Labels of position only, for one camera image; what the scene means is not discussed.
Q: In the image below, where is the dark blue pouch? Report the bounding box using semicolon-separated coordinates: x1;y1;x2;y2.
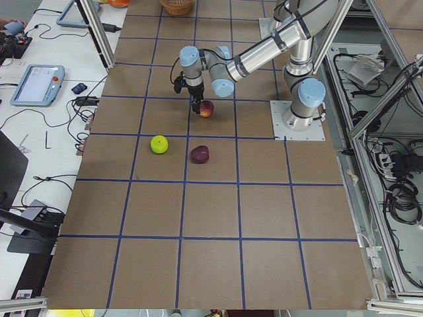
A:
71;83;87;94

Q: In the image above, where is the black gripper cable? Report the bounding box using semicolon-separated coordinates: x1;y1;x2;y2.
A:
169;48;232;87

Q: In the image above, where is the black power adapter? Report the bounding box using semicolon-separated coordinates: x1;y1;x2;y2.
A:
102;23;121;33

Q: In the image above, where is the blue teach pendant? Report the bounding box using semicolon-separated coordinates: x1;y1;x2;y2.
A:
56;1;86;28
10;65;65;108

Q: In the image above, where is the black allen key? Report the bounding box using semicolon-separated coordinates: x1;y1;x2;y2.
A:
44;130;51;150

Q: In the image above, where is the grey usb hub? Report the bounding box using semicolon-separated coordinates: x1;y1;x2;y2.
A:
20;199;65;230

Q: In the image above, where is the green apple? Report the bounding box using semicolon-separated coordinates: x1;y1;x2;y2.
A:
150;135;169;155

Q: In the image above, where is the black monitor stand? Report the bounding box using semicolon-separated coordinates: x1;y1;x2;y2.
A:
1;133;58;255

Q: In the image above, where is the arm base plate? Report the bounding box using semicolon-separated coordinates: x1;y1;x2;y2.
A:
258;18;275;39
270;100;325;141

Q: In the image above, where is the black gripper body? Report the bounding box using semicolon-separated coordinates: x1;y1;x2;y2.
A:
173;75;204;103

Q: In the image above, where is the red apple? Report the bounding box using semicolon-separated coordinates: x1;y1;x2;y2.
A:
200;100;214;118

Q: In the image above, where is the wicker basket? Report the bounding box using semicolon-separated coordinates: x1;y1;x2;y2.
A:
159;0;195;16

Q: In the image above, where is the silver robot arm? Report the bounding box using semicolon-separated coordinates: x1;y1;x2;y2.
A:
171;0;352;132

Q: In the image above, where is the dark purple apple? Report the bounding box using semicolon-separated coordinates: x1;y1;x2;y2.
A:
190;145;210;164

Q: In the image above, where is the aluminium frame post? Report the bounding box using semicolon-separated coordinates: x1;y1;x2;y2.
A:
75;0;116;69

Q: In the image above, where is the white power strip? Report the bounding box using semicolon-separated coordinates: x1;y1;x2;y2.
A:
375;153;396;181

